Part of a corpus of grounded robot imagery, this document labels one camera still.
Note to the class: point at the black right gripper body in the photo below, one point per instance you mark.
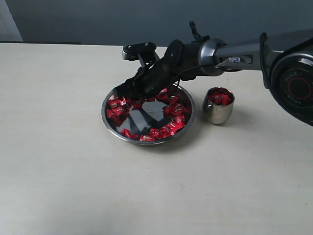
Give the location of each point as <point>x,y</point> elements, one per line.
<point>149,82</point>

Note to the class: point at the red candy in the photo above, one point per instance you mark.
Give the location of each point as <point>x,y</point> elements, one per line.
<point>176,125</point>
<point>115,102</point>
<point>161,133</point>
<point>129,134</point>
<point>220,97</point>
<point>147,138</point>
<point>174,110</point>
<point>166,97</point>
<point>118,115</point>

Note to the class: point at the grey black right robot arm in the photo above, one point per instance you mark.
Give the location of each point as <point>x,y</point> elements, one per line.
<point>285,61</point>

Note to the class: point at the round steel plate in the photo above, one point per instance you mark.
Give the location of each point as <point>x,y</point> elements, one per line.
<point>147,114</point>

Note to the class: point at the shiny steel cup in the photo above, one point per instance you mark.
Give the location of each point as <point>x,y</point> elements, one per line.
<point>217,114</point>

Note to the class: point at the red wrapped candy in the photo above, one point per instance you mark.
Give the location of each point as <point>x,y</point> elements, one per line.
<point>161,133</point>
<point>174,110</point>
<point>115,102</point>
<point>147,138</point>
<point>118,115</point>
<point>166,97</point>
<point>176,125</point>
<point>129,134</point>

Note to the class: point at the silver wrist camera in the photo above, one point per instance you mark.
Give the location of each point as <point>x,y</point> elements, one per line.
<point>131,52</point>

